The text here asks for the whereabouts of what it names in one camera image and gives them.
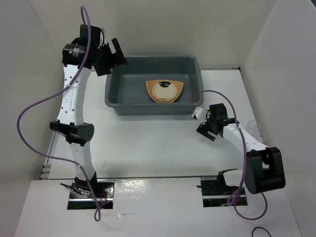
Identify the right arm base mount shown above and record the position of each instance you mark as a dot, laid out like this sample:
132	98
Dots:
215	189

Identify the cream ceramic plate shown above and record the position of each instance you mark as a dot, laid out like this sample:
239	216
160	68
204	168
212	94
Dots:
164	91

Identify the clear plastic cups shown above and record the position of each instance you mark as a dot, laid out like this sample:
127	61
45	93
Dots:
253	128

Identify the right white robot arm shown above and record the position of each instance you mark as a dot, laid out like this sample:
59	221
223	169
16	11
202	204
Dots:
264	168

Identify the woven bamboo fan-shaped basket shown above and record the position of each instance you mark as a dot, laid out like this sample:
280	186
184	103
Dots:
150	83

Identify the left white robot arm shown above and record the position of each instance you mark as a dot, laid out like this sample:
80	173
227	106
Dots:
84	53

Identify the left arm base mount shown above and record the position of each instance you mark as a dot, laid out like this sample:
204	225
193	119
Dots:
82	199

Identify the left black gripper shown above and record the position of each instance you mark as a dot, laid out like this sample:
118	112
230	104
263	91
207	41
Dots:
116	59

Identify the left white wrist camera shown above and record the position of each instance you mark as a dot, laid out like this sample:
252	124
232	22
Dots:
102	34

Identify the aluminium table edge rail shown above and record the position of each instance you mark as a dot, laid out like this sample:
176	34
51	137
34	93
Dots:
45	171

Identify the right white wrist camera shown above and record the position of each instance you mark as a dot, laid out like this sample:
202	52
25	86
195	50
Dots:
200	114

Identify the grey plastic bin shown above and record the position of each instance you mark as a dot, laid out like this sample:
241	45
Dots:
126	93

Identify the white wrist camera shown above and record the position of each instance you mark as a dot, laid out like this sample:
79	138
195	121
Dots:
102	34
200	114

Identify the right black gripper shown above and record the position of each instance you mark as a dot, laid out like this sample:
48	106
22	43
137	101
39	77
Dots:
203	129

